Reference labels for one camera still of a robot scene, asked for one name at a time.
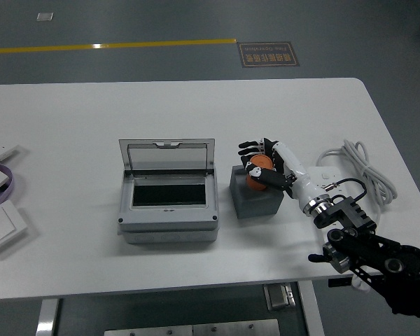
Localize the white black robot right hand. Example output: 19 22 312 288
237 137 329 214

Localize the orange cylinder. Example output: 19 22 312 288
246 155 274 192

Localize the grey enclosure box clear lid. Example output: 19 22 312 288
117 138 220 245

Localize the grey cube with round hole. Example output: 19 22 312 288
230 164 285 220

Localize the brown floor sign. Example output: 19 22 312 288
237 41 301 69

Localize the white power plug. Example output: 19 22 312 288
351 276 370 291

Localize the white table leg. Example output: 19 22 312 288
34 298 62 336
297 279 326 336

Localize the yellow floor tape line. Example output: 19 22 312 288
0 38 237 55

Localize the purple band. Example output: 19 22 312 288
0 161 14 211

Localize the white power cord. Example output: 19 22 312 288
316 139 399 225

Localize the metal table bracket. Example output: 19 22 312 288
264 283 297 312

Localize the metal base plate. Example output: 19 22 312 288
104 318 281 336

